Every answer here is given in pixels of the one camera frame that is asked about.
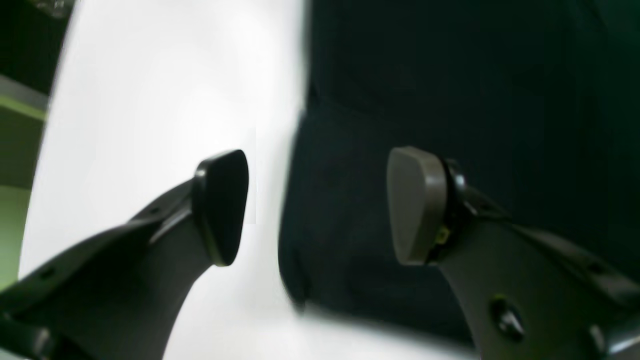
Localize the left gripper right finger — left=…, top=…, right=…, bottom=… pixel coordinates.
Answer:
left=386, top=146, right=640, bottom=360

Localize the black printed T-shirt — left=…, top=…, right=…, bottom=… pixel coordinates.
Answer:
left=278, top=0, right=639, bottom=346

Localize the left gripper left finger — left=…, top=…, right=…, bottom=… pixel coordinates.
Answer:
left=0, top=150, right=249, bottom=360

